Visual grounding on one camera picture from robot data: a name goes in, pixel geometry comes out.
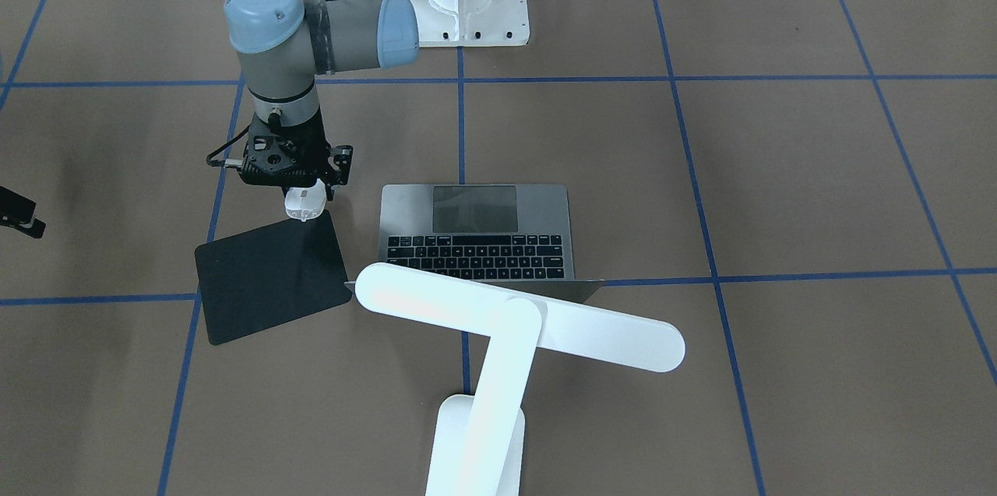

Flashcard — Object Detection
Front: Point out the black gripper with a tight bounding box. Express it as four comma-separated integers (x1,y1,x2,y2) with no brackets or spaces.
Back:
249,113,331,187

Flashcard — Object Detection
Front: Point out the white computer mouse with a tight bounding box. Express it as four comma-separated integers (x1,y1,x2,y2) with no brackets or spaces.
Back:
284,179,328,222

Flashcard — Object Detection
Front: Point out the black mouse pad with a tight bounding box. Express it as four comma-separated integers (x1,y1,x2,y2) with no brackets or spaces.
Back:
195,211,353,346

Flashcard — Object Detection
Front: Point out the grey laptop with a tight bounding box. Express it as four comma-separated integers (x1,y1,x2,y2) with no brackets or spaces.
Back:
378,184,604,302

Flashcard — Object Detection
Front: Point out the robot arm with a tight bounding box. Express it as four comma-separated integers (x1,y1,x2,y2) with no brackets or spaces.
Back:
206,0,419,188

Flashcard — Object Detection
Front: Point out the white desk lamp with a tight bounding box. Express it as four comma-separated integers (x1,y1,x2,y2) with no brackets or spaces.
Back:
354,263,686,495

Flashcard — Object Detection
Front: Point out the brown paper table cover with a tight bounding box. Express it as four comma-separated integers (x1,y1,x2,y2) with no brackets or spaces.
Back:
2,0,995,495

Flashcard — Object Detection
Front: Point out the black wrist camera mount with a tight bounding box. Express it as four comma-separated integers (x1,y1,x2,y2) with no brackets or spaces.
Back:
238,135,354,188

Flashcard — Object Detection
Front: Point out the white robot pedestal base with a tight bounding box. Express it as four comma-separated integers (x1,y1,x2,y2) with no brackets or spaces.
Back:
409,0,531,48

